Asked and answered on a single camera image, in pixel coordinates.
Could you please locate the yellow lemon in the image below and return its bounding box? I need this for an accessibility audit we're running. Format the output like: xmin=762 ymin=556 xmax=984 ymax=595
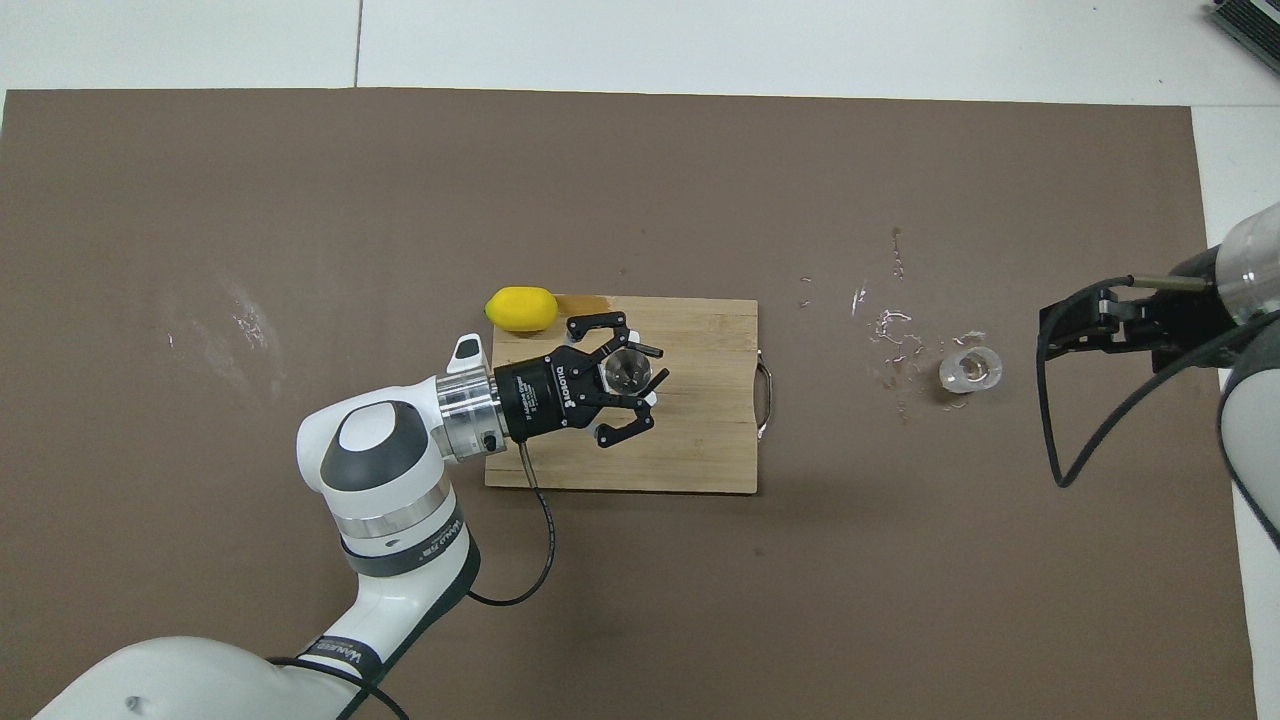
xmin=485 ymin=286 xmax=559 ymax=333

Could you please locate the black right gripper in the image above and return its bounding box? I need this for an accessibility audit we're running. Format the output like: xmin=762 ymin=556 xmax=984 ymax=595
xmin=1039 ymin=243 xmax=1242 ymax=372

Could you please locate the clear glass cup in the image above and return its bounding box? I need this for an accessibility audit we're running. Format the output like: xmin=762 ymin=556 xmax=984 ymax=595
xmin=938 ymin=345 xmax=1004 ymax=396

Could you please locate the brown table mat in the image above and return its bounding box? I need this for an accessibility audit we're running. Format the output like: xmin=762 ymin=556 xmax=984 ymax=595
xmin=0 ymin=88 xmax=1259 ymax=720

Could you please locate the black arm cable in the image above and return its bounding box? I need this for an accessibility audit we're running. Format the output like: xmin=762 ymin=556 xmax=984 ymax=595
xmin=265 ymin=440 xmax=557 ymax=720
xmin=1037 ymin=273 xmax=1280 ymax=489

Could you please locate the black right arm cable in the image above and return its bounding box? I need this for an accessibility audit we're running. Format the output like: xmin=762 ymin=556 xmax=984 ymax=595
xmin=1037 ymin=273 xmax=1280 ymax=489

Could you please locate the wooden cutting board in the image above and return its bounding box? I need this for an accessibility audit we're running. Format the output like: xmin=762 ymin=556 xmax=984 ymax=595
xmin=485 ymin=296 xmax=776 ymax=495

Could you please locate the steel jigger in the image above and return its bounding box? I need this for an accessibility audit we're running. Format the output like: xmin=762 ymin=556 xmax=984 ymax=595
xmin=603 ymin=348 xmax=655 ymax=398

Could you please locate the grey ribbed device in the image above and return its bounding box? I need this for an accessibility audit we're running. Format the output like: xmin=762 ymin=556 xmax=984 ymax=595
xmin=1205 ymin=0 xmax=1280 ymax=73

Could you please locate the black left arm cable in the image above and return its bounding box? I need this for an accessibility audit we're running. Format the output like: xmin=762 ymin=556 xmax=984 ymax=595
xmin=265 ymin=440 xmax=557 ymax=720

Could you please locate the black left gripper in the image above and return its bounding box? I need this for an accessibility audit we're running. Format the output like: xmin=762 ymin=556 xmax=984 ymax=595
xmin=492 ymin=311 xmax=665 ymax=449

